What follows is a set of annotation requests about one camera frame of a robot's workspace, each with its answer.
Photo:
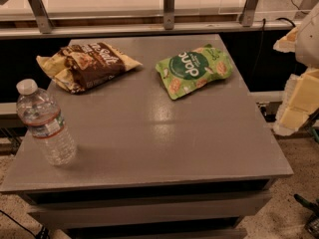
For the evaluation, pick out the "clear plastic water bottle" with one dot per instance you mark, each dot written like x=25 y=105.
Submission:
x=42 y=115

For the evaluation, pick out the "left metal bracket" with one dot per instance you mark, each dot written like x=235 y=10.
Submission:
x=42 y=19

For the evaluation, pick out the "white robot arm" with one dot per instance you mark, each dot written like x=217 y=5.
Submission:
x=307 y=41

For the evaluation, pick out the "brown yellow snack bag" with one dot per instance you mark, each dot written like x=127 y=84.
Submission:
x=78 y=68

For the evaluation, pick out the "grey drawer cabinet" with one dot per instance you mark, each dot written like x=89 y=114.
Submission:
x=149 y=167

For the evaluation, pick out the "right metal bracket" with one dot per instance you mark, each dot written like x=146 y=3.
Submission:
x=247 y=16

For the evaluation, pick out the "metal bracket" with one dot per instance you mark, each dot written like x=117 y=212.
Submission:
x=247 y=16
x=42 y=19
x=168 y=14

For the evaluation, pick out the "green rice chip bag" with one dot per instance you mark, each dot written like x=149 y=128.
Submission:
x=189 y=71

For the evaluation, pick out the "middle metal bracket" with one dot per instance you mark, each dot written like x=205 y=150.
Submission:
x=168 y=14

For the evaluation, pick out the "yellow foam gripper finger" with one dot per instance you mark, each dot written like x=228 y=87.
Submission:
x=286 y=44
x=299 y=102

